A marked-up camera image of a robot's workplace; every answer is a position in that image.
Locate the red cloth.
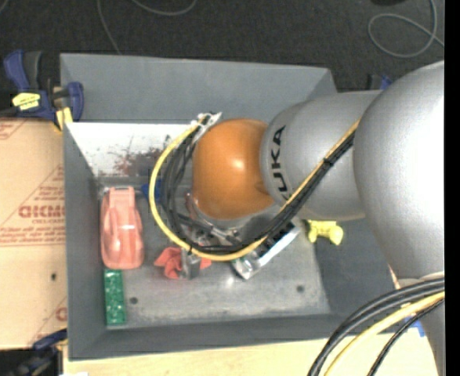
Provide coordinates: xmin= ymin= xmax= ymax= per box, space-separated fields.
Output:
xmin=153 ymin=246 xmax=212 ymax=280

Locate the grey metal bin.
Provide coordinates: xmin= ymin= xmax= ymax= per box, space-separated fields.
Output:
xmin=59 ymin=52 xmax=402 ymax=360

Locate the blue object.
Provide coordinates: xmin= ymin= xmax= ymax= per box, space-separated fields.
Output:
xmin=140 ymin=181 xmax=162 ymax=208

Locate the dark green flat block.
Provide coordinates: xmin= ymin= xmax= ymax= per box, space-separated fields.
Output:
xmin=103 ymin=269 xmax=128 ymax=327

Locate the yellow toy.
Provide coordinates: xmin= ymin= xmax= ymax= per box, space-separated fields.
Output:
xmin=302 ymin=219 xmax=345 ymax=247

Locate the brown cardboard board red print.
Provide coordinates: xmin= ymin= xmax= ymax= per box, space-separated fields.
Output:
xmin=0 ymin=117 xmax=68 ymax=352

